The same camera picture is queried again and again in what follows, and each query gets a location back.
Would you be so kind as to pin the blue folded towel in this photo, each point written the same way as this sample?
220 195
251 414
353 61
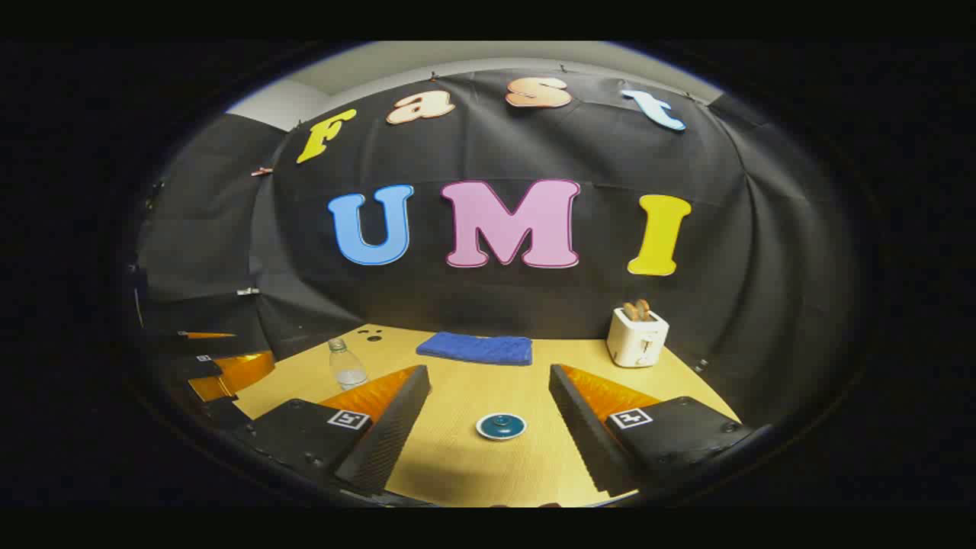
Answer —
476 349

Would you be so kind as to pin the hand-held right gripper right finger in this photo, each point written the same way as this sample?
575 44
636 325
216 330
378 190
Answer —
583 427

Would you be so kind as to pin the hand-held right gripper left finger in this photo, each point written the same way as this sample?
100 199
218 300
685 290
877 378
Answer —
393 427

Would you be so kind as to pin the white toaster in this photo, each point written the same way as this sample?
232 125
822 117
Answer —
634 339

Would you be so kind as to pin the clear plastic water bottle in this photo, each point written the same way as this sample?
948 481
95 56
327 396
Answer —
347 370

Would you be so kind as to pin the black backdrop cloth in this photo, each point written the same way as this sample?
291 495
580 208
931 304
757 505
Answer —
534 305

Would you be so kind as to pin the toast slice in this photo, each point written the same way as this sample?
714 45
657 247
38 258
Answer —
630 311
644 308

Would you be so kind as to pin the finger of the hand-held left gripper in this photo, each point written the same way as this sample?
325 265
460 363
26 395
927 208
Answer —
206 343
229 372

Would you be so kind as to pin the white teacup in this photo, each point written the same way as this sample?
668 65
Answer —
479 427

